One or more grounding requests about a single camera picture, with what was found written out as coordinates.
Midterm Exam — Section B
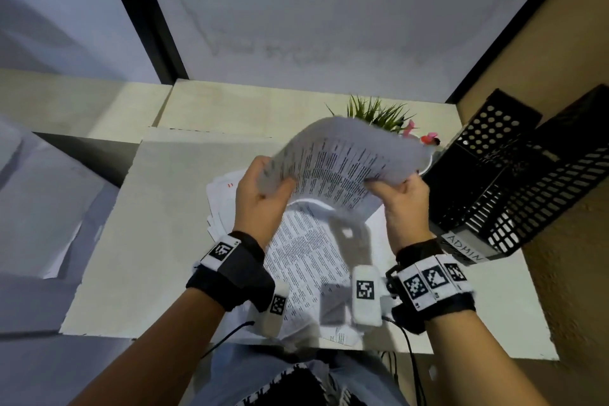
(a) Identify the person's left hand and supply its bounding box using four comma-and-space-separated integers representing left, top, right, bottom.
232, 156, 298, 250

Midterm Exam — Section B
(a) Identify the person's right hand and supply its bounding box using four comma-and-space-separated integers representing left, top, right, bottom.
365, 174, 433, 255

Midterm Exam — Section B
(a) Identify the bundle of printed paper sheets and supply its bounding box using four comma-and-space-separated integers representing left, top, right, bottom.
258, 116, 433, 212

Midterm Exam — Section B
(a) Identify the person's right forearm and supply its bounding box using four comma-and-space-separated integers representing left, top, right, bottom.
422, 305, 555, 406

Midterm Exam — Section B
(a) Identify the person's left forearm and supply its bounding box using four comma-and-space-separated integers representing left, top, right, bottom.
70, 287, 228, 406

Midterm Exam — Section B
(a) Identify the pink flower decoration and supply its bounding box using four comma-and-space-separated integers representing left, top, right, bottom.
401, 120, 442, 147

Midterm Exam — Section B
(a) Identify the green potted plant white pot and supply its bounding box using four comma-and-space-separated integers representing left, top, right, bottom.
325, 95, 446, 178

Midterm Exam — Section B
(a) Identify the pile of printed papers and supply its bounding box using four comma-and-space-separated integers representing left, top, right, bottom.
205, 170, 396, 350

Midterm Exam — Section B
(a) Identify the black wrist band with markers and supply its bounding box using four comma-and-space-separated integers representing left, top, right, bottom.
351, 238, 477, 336
186, 231, 291, 340

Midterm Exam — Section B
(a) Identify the white paper label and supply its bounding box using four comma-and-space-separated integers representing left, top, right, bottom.
440, 230, 486, 265

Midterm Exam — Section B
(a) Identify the black mesh file organizer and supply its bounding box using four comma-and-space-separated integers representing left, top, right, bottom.
422, 84, 609, 260

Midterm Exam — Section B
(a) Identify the black and white patterned garment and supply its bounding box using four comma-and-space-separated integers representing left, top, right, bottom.
234, 363, 355, 406

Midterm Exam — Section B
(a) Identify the black cable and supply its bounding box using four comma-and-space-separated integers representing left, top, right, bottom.
199, 320, 258, 361
380, 315, 429, 406

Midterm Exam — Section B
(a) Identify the black partition frame post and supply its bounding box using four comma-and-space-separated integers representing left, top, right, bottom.
94, 0, 190, 86
446, 0, 596, 105

